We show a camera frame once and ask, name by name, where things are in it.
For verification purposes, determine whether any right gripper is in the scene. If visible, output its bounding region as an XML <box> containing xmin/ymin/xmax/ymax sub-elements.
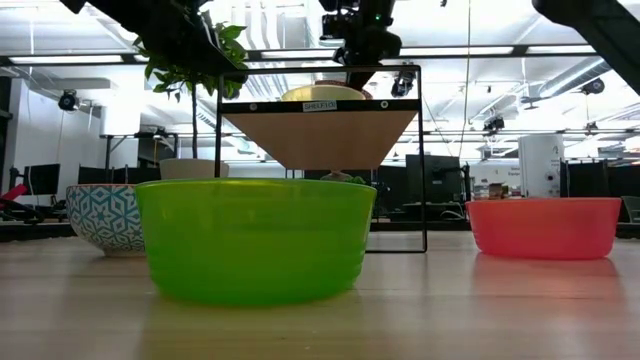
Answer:
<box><xmin>318</xmin><ymin>0</ymin><xmax>404</xmax><ymax>92</ymax></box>

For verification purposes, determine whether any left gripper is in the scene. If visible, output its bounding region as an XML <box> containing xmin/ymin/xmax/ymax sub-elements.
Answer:
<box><xmin>59</xmin><ymin>0</ymin><xmax>249</xmax><ymax>84</ymax></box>

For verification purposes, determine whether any blue patterned ceramic bowl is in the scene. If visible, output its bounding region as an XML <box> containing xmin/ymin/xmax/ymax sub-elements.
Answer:
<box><xmin>65</xmin><ymin>183</ymin><xmax>147</xmax><ymax>258</ymax></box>

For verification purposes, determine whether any green plastic bowl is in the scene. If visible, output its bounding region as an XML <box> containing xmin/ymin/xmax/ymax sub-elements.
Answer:
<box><xmin>134</xmin><ymin>178</ymin><xmax>378</xmax><ymax>307</ymax></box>

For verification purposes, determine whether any coral red plastic bowl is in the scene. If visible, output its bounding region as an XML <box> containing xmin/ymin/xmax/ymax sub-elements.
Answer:
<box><xmin>464</xmin><ymin>196</ymin><xmax>623</xmax><ymax>261</ymax></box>

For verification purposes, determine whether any white shelf label sticker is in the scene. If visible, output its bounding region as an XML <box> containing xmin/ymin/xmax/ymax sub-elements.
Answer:
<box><xmin>302</xmin><ymin>100</ymin><xmax>338</xmax><ymax>113</ymax></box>

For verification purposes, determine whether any green leafy tree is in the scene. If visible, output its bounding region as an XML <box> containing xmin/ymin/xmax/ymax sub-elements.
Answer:
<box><xmin>132</xmin><ymin>22</ymin><xmax>250</xmax><ymax>161</ymax></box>

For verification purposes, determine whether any long ceiling light bar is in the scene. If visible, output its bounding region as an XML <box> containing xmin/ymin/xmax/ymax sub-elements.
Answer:
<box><xmin>0</xmin><ymin>44</ymin><xmax>599</xmax><ymax>66</ymax></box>

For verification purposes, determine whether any white plant pot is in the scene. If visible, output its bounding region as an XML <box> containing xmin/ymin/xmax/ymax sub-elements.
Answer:
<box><xmin>158</xmin><ymin>158</ymin><xmax>231</xmax><ymax>181</ymax></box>

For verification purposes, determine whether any black computer monitor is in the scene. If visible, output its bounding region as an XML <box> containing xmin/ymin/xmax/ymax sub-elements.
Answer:
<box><xmin>22</xmin><ymin>163</ymin><xmax>61</xmax><ymax>196</ymax></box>
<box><xmin>405</xmin><ymin>154</ymin><xmax>462</xmax><ymax>204</ymax></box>

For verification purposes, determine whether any black partition panel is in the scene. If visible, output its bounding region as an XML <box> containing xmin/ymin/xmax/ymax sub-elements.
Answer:
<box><xmin>559</xmin><ymin>159</ymin><xmax>640</xmax><ymax>224</ymax></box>
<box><xmin>77</xmin><ymin>166</ymin><xmax>162</xmax><ymax>185</ymax></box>

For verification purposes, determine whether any pink object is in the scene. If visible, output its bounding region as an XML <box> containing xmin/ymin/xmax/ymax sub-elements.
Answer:
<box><xmin>0</xmin><ymin>183</ymin><xmax>29</xmax><ymax>211</ymax></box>

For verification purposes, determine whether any grey chair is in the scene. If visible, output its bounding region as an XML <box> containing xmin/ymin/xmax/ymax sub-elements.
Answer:
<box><xmin>621</xmin><ymin>195</ymin><xmax>640</xmax><ymax>224</ymax></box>

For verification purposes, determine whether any black frame wooden shelf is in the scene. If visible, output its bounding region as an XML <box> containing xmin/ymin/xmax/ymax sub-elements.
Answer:
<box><xmin>214</xmin><ymin>63</ymin><xmax>429</xmax><ymax>254</ymax></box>

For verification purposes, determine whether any silver ceiling duct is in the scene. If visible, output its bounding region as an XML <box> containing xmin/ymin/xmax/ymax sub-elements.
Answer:
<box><xmin>539</xmin><ymin>55</ymin><xmax>614</xmax><ymax>99</ymax></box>

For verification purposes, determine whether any black cable loop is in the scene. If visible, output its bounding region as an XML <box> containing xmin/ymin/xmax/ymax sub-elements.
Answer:
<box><xmin>0</xmin><ymin>198</ymin><xmax>46</xmax><ymax>225</ymax></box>

